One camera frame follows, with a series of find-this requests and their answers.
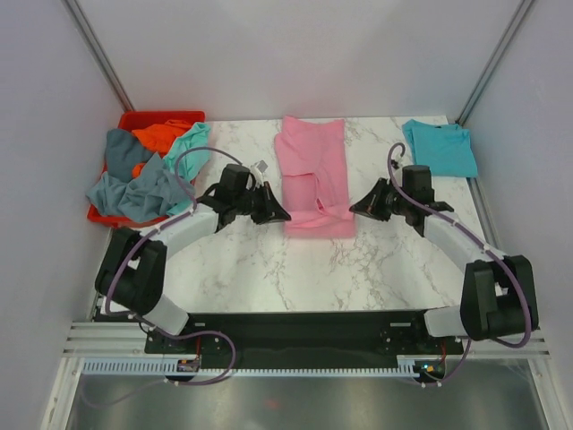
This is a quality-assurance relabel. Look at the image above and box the frame post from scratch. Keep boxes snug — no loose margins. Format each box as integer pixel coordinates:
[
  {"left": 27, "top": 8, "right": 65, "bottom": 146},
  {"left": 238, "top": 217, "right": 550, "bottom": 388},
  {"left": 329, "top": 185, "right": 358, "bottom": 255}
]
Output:
[
  {"left": 455, "top": 0, "right": 537, "bottom": 126},
  {"left": 62, "top": 0, "right": 134, "bottom": 112}
]

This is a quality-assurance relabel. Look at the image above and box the orange t shirt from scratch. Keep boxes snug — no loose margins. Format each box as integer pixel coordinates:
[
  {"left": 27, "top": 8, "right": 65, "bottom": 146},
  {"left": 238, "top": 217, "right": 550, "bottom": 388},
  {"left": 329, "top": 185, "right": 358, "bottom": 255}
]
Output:
[{"left": 132, "top": 119, "right": 192, "bottom": 158}]

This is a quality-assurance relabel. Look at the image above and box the left frame post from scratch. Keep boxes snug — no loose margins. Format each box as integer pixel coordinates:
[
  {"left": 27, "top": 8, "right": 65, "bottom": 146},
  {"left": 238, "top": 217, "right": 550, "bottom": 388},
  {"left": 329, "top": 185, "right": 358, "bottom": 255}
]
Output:
[{"left": 62, "top": 0, "right": 134, "bottom": 112}]

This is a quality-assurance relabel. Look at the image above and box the mint green t shirt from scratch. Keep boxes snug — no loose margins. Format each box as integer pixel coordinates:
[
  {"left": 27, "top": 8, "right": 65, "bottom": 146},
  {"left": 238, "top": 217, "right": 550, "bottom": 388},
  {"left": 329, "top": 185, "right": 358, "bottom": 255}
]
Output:
[{"left": 161, "top": 122, "right": 212, "bottom": 219}]

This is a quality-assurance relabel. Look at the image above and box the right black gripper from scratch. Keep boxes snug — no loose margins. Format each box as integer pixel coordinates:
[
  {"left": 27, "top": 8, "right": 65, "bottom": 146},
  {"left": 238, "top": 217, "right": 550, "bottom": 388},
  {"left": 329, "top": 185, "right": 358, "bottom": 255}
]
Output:
[{"left": 350, "top": 177, "right": 411, "bottom": 222}]

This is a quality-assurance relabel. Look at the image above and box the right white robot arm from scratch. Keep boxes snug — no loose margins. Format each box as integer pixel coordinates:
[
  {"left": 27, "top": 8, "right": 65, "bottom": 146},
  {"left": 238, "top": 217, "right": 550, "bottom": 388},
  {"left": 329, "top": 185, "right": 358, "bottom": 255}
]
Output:
[{"left": 349, "top": 165, "right": 539, "bottom": 353}]

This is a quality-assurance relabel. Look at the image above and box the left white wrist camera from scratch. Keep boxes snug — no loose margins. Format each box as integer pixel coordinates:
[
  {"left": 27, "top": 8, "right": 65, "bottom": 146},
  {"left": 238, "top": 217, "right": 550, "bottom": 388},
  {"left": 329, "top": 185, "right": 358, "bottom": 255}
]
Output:
[{"left": 250, "top": 160, "right": 268, "bottom": 183}]

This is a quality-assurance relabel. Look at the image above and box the folded teal t shirt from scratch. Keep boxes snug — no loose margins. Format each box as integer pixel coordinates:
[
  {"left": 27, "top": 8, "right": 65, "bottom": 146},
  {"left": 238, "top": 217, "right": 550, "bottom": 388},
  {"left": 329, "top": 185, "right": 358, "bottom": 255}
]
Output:
[{"left": 402, "top": 120, "right": 478, "bottom": 178}]

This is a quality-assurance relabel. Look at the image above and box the pink t shirt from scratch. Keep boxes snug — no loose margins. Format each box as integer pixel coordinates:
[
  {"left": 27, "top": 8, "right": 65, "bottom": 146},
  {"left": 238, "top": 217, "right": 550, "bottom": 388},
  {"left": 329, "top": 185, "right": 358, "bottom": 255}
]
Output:
[{"left": 274, "top": 116, "right": 355, "bottom": 239}]

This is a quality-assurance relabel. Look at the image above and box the aluminium extrusion rail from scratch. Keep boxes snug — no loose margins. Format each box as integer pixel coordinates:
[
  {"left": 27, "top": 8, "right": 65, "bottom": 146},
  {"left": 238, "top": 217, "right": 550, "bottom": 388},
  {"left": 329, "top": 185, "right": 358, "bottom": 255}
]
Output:
[{"left": 62, "top": 322, "right": 551, "bottom": 360}]

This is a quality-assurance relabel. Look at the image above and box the grey blue t shirt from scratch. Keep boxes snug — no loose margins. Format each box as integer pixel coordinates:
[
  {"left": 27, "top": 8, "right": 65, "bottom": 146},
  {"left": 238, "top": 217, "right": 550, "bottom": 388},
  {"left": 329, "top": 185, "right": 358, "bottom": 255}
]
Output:
[{"left": 86, "top": 128, "right": 196, "bottom": 223}]

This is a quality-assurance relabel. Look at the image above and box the white slotted cable duct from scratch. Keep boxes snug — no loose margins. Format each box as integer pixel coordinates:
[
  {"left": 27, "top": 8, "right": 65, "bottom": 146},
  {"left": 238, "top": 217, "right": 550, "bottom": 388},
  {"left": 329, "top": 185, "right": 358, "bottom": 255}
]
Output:
[{"left": 81, "top": 357, "right": 439, "bottom": 378}]

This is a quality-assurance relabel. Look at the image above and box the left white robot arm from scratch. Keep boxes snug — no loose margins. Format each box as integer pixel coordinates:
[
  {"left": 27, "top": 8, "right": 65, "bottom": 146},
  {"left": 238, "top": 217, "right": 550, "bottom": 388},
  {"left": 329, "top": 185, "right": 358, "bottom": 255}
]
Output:
[{"left": 95, "top": 161, "right": 291, "bottom": 352}]

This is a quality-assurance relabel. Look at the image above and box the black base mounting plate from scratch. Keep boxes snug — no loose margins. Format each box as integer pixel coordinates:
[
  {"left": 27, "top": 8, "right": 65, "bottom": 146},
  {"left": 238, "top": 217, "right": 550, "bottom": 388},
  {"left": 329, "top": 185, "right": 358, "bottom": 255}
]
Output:
[{"left": 144, "top": 310, "right": 462, "bottom": 369}]

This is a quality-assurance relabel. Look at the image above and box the right frame post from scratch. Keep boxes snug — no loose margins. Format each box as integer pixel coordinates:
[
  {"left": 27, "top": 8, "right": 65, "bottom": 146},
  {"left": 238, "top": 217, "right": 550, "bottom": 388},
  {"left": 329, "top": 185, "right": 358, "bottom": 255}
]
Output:
[{"left": 455, "top": 0, "right": 537, "bottom": 126}]

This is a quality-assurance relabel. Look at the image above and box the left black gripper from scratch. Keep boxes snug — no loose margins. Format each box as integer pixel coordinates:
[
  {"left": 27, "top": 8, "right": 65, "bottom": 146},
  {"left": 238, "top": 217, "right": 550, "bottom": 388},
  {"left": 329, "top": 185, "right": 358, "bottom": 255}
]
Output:
[{"left": 234, "top": 183, "right": 290, "bottom": 226}]

